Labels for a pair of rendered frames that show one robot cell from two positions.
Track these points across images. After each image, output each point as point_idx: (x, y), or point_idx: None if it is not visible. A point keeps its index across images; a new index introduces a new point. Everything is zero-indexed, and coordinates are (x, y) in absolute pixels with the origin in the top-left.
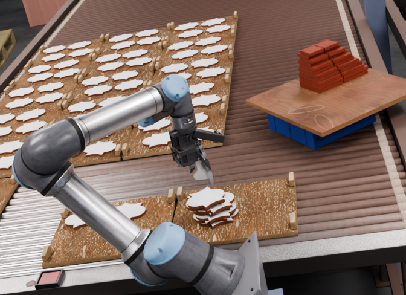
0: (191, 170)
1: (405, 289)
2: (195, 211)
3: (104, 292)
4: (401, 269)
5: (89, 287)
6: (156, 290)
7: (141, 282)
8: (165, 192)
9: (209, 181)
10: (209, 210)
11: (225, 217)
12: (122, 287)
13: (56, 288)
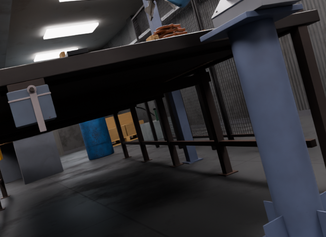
0: (151, 18)
1: (303, 46)
2: (162, 34)
3: (125, 55)
4: (293, 42)
5: (113, 51)
6: (163, 52)
7: None
8: None
9: (172, 4)
10: (173, 29)
11: (183, 33)
12: (138, 50)
13: (86, 53)
